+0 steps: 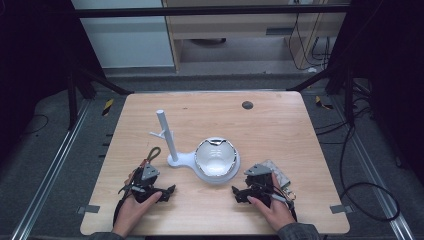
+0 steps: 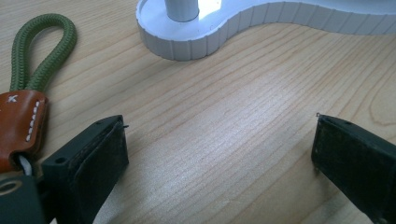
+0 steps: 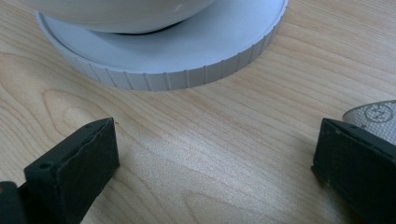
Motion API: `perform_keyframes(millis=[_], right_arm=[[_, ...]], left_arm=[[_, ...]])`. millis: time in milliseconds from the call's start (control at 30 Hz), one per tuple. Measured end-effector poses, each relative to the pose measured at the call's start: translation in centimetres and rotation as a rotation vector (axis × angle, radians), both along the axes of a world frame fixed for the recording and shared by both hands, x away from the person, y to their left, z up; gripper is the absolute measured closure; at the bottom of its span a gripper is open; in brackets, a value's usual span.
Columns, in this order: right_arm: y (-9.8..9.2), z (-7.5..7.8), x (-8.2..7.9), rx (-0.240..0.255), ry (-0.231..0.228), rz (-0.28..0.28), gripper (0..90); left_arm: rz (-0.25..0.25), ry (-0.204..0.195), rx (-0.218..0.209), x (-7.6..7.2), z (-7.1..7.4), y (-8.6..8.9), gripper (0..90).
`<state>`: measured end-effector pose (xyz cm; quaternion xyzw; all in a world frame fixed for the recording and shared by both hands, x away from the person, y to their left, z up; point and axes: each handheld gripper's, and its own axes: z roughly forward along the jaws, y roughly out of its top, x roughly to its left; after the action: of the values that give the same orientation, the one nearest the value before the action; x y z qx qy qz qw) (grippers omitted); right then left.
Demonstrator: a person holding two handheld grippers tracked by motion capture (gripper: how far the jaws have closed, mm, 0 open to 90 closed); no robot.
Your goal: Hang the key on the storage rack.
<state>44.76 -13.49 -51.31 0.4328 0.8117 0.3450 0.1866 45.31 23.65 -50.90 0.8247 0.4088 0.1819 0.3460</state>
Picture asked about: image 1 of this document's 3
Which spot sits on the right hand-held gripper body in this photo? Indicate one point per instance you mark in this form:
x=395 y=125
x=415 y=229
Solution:
x=260 y=185

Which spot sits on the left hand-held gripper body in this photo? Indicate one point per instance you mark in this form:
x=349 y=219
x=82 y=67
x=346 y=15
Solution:
x=146 y=186

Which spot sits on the white key stand with bowl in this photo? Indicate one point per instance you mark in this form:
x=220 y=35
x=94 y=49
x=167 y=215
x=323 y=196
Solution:
x=216 y=160

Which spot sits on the person's left hand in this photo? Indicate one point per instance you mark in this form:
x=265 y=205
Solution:
x=130 y=215

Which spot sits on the person's right hand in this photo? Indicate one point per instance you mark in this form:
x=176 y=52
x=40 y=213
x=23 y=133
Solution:
x=278 y=213

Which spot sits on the dark round table grommet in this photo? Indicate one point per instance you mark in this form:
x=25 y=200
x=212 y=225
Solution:
x=247 y=105

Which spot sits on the yellow black striped tape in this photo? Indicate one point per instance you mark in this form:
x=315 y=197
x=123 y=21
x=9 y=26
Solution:
x=107 y=106
x=321 y=102

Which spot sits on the white cabinet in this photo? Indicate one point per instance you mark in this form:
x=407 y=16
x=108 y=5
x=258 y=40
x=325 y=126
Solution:
x=126 y=36

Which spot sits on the light wooden desk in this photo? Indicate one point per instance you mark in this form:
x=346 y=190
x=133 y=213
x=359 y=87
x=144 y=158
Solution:
x=233 y=25

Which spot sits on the grey table bracket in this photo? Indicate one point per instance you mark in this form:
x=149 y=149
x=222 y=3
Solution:
x=341 y=209
x=88 y=209

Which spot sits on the aluminium floor rail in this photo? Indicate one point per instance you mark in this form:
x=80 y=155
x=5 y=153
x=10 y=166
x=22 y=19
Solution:
x=376 y=176
x=50 y=170

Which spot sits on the black frame leg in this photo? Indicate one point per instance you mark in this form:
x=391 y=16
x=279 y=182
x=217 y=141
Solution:
x=72 y=100
x=349 y=96

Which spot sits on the black frame crossbar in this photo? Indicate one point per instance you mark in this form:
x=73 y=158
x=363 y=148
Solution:
x=200 y=11

